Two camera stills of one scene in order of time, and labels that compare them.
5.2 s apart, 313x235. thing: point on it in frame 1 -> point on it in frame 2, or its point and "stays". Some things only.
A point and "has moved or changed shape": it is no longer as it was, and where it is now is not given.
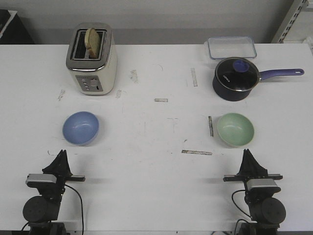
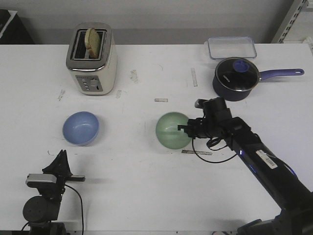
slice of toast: (93, 41) stays
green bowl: (235, 129) has moved or changed shape
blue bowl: (80, 128) stays
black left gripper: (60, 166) stays
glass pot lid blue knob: (237, 74) stays
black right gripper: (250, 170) -> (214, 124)
